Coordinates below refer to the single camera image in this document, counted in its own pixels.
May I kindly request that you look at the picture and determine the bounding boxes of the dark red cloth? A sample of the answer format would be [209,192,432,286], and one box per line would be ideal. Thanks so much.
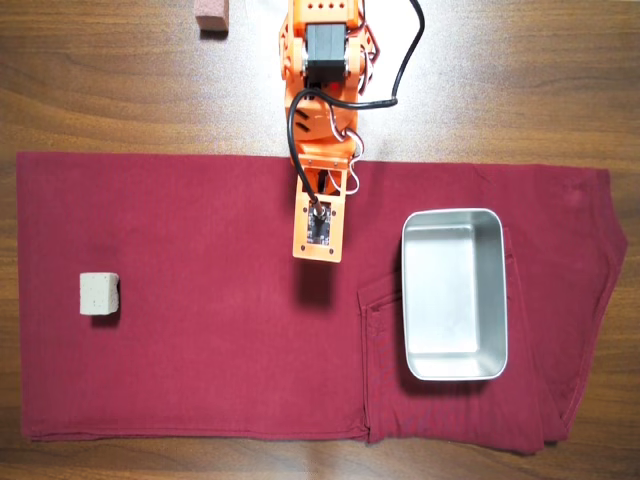
[15,151,629,455]

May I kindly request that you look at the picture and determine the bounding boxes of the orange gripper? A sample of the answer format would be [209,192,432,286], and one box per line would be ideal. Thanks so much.
[291,139,359,200]

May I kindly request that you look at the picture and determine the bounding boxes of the white speckled foam cube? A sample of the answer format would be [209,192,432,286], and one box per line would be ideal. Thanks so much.
[78,271,122,317]

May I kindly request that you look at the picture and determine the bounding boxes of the rectangular metal tray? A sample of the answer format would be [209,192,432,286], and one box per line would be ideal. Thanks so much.
[399,207,510,382]

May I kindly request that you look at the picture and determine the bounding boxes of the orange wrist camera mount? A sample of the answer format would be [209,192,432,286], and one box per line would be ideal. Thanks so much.
[291,172,347,264]

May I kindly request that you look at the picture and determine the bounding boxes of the red white servo wires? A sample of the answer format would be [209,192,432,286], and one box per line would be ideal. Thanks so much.
[327,34,384,197]

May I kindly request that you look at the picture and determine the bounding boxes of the pink foam block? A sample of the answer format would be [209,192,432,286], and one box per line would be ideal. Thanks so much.
[194,0,231,34]

